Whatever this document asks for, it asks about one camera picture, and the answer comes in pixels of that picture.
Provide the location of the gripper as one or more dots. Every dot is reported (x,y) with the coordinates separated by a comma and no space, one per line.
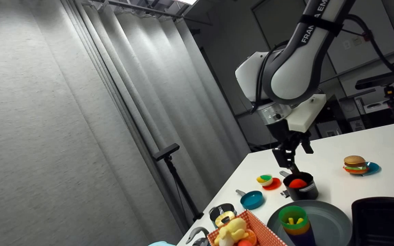
(279,131)

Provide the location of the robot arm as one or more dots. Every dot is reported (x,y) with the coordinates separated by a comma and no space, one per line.
(296,73)

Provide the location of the red toy object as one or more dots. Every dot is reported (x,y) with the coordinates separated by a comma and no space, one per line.
(297,183)

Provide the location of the small red plate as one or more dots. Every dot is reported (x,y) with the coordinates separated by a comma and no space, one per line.
(274,185)

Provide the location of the grey plate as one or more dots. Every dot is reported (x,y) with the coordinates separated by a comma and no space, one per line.
(327,223)

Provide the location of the small blue plate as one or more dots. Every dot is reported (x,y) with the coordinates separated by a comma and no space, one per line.
(373,168)

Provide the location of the small black toy pot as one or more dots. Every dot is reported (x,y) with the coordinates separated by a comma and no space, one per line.
(217,211)

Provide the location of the light blue object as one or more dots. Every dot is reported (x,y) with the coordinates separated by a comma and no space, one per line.
(161,243)

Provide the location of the bowl of coloured toys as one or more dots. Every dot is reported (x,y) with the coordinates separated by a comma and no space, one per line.
(264,179)

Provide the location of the toy burger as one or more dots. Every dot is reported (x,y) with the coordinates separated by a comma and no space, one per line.
(355,164)

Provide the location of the blue toy pan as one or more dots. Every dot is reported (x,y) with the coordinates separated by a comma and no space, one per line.
(252,200)

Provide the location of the yellow toy fries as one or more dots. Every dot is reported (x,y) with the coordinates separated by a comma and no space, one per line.
(294,221)

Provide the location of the stack of plastic cups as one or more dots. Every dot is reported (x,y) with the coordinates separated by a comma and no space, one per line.
(296,230)

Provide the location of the orange checkered basket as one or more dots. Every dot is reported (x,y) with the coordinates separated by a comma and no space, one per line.
(265,232)

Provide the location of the orange slice toy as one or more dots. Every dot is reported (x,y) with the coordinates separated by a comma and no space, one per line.
(251,236)

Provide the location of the yellow plush toy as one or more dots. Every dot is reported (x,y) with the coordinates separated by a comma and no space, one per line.
(233,232)

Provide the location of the small red toy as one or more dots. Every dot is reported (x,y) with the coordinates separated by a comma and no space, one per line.
(243,243)

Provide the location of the black plastic tray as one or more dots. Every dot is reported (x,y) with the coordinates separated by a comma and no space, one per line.
(383,222)

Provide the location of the grey toy ladle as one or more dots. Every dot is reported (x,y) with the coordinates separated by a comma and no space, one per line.
(197,235)

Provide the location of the grey curtain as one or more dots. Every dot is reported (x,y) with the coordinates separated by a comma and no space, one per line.
(80,119)

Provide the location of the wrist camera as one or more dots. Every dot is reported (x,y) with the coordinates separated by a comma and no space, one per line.
(307,114)

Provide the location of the camera on mount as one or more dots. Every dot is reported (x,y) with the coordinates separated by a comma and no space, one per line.
(388,82)

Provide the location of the camera on tripod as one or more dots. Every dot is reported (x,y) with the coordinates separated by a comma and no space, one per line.
(180,181)

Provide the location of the wall socket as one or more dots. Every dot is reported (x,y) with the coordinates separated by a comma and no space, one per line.
(357,41)
(346,44)

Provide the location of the curtain rail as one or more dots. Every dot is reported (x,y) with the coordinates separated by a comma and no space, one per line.
(149,9)

